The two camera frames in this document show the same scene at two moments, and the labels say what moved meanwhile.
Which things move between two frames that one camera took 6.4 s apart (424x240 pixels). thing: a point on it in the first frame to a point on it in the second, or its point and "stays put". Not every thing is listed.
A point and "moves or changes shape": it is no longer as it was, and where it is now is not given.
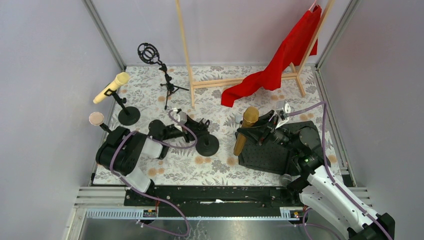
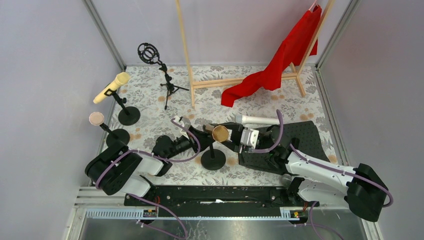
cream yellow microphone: x=122 y=79 stays put
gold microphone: x=250 y=115 to x=220 y=133
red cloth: x=300 y=41 stays put
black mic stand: x=207 y=145 moves or changes shape
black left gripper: x=191 y=126 to x=197 y=139
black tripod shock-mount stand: x=150 y=54 stays put
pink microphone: x=96 y=118 stays put
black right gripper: x=264 y=131 to x=236 y=137
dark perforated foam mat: x=279 y=159 stays put
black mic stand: x=129 y=115 stays put
